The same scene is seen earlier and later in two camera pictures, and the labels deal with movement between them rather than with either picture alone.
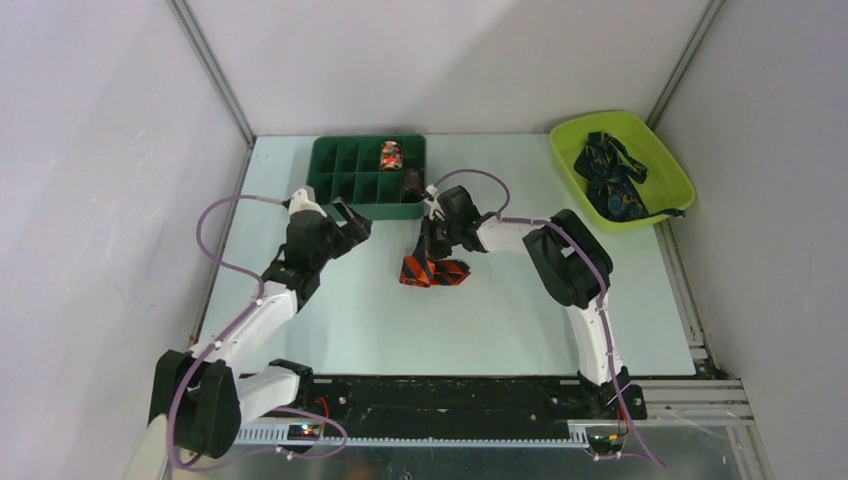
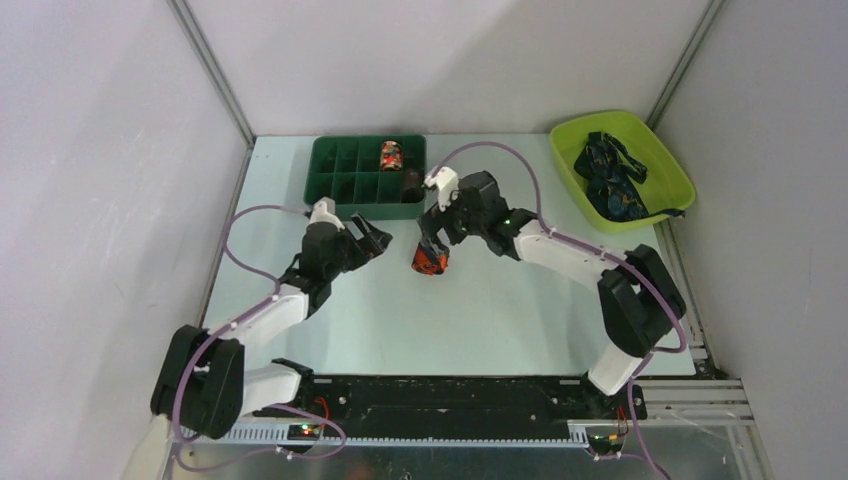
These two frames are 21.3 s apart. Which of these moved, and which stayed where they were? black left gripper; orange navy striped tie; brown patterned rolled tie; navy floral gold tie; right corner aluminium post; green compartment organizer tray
Moved: orange navy striped tie; black left gripper
Stayed: right corner aluminium post; navy floral gold tie; green compartment organizer tray; brown patterned rolled tie
